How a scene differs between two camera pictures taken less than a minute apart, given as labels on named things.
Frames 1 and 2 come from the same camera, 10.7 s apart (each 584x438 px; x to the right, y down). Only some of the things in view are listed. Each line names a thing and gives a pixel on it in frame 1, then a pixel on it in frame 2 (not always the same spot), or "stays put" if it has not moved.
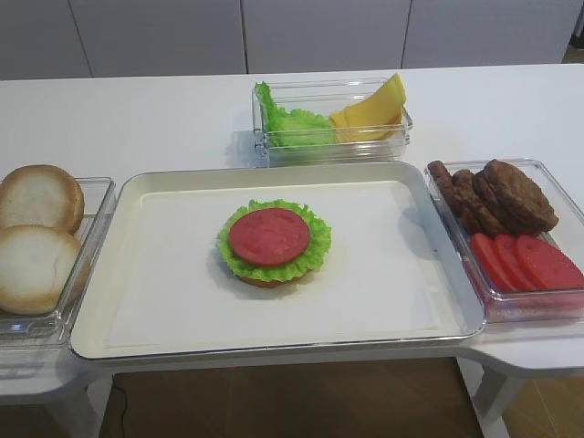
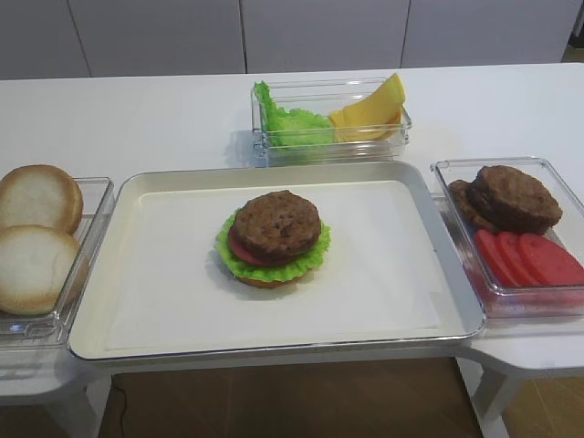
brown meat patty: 444,181 → 277,225
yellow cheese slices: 374,119 stays put
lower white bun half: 37,264 stays put
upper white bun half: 41,195 stays put
